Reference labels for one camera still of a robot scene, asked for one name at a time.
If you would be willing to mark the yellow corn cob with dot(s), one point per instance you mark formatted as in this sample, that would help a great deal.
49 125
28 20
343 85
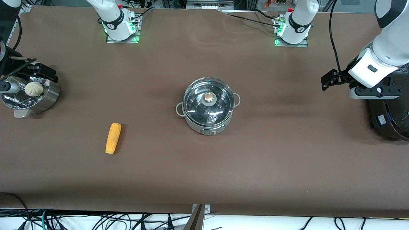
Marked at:
113 139

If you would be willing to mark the white steamed bun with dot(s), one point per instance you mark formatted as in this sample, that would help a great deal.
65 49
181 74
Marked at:
34 89

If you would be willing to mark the grey metal box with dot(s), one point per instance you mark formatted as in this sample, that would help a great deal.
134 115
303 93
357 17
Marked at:
209 4

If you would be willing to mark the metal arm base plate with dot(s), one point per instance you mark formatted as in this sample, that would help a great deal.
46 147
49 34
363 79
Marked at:
138 32
289 44

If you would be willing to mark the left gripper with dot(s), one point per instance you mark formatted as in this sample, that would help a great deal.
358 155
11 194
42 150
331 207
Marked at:
341 79

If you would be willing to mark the glass pot lid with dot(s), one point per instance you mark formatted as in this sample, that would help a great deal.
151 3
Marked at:
207 102

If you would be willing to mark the black rice cooker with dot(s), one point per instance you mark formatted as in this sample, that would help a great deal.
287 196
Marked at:
389 118

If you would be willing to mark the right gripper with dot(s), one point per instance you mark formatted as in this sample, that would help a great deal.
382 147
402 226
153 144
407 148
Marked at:
19 70

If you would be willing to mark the steel steamer pot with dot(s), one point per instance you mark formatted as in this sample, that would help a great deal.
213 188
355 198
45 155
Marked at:
44 99

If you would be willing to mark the metal table bracket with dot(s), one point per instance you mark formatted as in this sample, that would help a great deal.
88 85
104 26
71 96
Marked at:
198 218

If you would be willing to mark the brown table mat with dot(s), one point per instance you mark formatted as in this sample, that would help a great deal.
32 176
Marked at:
204 175

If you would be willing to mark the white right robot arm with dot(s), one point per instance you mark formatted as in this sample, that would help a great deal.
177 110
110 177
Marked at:
119 26

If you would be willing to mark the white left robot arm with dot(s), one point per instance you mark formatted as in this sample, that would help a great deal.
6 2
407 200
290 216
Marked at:
296 28

